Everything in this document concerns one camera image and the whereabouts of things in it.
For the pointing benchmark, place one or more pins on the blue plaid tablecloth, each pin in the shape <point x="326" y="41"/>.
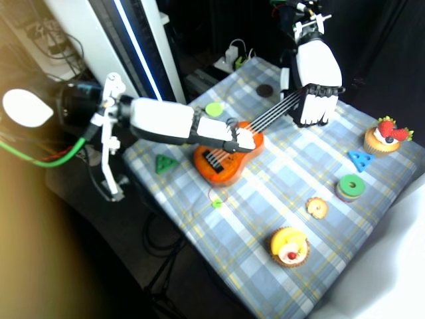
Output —
<point x="265" y="199"/>

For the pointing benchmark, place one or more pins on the white power strip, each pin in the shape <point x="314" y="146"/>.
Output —
<point x="229" y="61"/>

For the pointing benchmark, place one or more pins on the small orange toy guitar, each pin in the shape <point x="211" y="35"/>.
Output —
<point x="229" y="166"/>

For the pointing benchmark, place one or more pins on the green triangle block with holes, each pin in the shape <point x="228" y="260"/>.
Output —
<point x="165" y="163"/>

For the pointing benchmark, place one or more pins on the grey aluminium profile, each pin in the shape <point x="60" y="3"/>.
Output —
<point x="201" y="81"/>

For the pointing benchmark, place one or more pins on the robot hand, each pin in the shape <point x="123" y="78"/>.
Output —
<point x="159" y="119"/>
<point x="318" y="66"/>

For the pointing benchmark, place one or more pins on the cupcake with strawberries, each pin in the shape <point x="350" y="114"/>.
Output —
<point x="382" y="143"/>

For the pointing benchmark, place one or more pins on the white robot body cover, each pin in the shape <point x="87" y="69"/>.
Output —
<point x="382" y="266"/>

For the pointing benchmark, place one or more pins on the white robot column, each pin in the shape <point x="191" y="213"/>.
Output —
<point x="99" y="40"/>

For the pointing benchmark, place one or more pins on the cupcake with yellow fruit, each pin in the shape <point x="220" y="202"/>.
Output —
<point x="289" y="247"/>

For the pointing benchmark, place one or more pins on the chocolate sandwich cookie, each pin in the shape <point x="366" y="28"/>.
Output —
<point x="264" y="90"/>

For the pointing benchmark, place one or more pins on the green sandwich cookie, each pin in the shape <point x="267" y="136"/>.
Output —
<point x="213" y="109"/>

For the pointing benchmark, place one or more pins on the blue triangle block with holes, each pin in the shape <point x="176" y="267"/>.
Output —
<point x="360" y="161"/>

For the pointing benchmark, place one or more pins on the stack of coloured rings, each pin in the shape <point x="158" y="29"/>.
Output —
<point x="345" y="186"/>

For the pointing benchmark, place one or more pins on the round jam biscuit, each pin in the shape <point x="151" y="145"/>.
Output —
<point x="317" y="208"/>

